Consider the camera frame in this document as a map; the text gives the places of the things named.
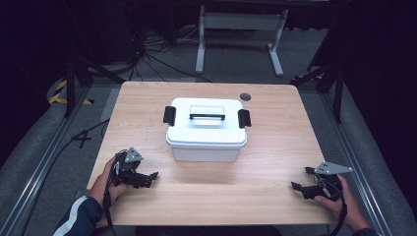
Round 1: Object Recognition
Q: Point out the aluminium floor rail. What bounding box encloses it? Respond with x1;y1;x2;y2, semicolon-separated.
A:
0;86;92;236
319;92;394;236

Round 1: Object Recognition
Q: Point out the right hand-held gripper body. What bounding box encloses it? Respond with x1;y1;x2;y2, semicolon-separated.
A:
313;160;354;203

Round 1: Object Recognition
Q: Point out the black box latch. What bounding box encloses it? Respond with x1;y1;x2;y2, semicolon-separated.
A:
237;108;253;129
162;105;177;127

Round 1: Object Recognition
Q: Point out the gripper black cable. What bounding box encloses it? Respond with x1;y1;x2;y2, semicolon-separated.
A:
102;159;120;236
323;178;349;236

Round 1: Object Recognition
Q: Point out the white plastic storage box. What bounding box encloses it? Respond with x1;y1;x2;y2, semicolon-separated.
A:
166;134;248;163

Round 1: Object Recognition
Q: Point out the person's left hand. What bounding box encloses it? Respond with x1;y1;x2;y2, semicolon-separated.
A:
89;155;129;208

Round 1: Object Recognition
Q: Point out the bundle of black floor cables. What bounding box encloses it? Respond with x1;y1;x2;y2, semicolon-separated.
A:
126;19;214;84

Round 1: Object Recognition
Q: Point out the white box lid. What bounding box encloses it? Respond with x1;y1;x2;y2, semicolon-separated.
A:
165;96;249;148

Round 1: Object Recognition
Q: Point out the person's right hand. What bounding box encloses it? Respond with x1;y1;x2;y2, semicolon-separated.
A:
313;174;372;233

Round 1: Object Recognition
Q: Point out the black tripod stand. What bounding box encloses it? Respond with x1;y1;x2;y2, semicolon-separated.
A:
290;60;346;125
63;53;126;119

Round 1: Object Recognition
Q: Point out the black floor cable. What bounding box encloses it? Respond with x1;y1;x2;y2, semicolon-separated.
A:
19;118;111;236

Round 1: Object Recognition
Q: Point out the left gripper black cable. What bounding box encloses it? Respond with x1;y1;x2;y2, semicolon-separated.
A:
102;159;120;236

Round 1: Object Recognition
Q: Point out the white metal stand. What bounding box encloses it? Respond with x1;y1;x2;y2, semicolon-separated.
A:
195;4;290;79

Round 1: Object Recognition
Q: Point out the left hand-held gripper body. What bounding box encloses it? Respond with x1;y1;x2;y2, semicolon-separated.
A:
112;147;153;190

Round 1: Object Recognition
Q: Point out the yellow black floor tape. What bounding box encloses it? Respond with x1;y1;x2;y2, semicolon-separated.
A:
48;79;95;106

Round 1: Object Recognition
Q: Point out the black lid handle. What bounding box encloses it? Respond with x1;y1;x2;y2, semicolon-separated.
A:
189;113;226;121

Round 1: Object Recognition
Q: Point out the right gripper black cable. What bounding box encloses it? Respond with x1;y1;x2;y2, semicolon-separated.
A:
323;178;349;236

